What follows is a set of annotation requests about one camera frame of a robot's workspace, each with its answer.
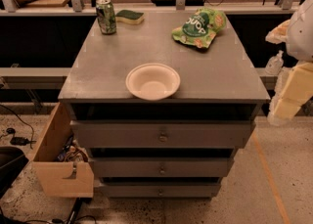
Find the grey drawer cabinet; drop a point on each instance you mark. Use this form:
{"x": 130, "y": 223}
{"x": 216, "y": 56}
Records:
{"x": 160, "y": 119}

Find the green soda can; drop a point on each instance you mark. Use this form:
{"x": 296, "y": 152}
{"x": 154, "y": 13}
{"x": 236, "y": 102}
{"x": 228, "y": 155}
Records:
{"x": 106, "y": 16}

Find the wooden open drawer box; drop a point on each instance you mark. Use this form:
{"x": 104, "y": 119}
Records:
{"x": 64, "y": 179}

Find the white paper bowl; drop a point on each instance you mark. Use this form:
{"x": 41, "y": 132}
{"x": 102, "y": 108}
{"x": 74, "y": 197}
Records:
{"x": 152, "y": 81}

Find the grey drawer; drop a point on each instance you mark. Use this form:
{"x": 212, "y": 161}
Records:
{"x": 161, "y": 167}
{"x": 95, "y": 134}
{"x": 160, "y": 190}

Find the green yellow sponge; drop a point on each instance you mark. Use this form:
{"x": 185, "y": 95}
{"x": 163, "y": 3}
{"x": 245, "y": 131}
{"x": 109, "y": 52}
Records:
{"x": 129, "y": 17}

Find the clear sanitizer bottle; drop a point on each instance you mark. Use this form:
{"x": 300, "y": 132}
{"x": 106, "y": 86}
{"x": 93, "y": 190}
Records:
{"x": 275, "y": 64}

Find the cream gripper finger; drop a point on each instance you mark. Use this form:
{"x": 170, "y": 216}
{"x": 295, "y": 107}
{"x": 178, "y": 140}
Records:
{"x": 278, "y": 34}
{"x": 294, "y": 88}

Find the middle grey drawer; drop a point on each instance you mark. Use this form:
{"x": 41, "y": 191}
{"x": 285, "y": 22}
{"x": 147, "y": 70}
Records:
{"x": 161, "y": 167}

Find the bottom grey drawer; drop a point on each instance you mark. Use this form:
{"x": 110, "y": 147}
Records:
{"x": 160, "y": 190}

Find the green chip bag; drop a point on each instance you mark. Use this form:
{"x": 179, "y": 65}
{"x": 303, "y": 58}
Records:
{"x": 200, "y": 28}

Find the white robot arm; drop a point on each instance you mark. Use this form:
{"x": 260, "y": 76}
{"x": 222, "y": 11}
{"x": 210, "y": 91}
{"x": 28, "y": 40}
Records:
{"x": 299, "y": 42}

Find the top grey drawer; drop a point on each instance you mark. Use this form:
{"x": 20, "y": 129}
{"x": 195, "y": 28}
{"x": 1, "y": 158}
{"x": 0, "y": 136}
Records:
{"x": 95, "y": 134}

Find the black chair seat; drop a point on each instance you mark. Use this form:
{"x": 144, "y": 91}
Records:
{"x": 12, "y": 162}

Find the black power adapter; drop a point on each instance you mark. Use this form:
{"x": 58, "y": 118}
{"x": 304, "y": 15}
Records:
{"x": 19, "y": 141}

